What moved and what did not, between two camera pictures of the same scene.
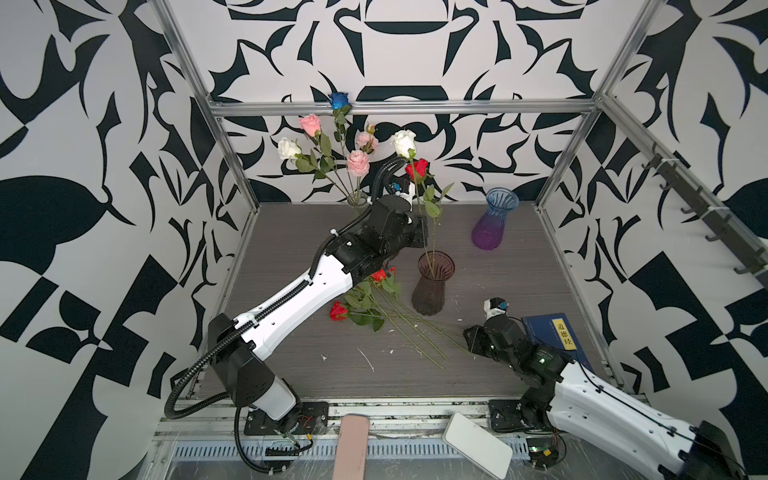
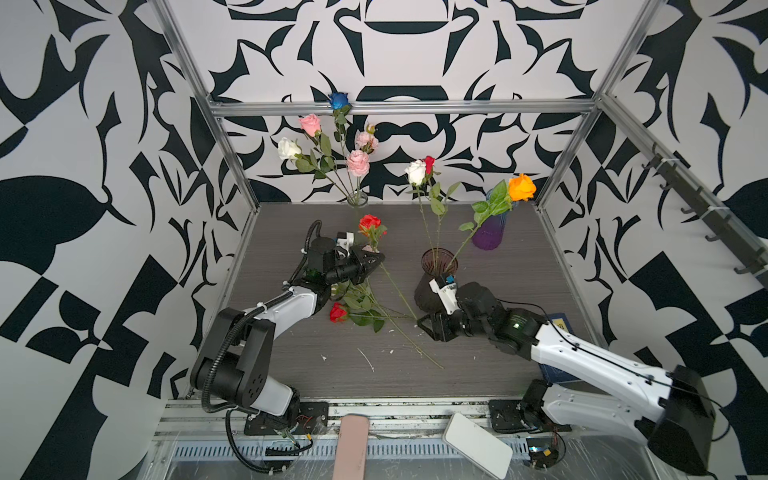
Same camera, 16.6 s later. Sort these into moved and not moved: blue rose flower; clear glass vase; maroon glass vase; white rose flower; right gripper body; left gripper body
Moved: right gripper body; left gripper body
Not moved: clear glass vase; white rose flower; maroon glass vase; blue rose flower
